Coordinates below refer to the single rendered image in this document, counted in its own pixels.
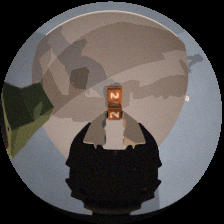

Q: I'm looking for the brown wooden calendar cube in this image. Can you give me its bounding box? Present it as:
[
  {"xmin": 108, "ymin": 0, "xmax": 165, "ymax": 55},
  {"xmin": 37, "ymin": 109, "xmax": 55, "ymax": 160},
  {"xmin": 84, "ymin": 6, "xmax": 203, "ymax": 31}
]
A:
[
  {"xmin": 107, "ymin": 103, "xmax": 122, "ymax": 120},
  {"xmin": 108, "ymin": 88, "xmax": 121, "ymax": 101}
]

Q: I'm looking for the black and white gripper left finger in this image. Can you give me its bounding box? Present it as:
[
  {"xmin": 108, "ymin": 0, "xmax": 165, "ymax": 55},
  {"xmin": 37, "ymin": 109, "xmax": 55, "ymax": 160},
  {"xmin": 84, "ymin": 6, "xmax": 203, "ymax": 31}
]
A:
[{"xmin": 65, "ymin": 111, "xmax": 108, "ymax": 167}]

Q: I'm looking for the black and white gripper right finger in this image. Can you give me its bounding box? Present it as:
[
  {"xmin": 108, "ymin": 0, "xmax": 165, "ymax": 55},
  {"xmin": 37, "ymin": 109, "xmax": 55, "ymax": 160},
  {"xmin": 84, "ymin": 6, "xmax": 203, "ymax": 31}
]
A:
[{"xmin": 121, "ymin": 111, "xmax": 162, "ymax": 168}]

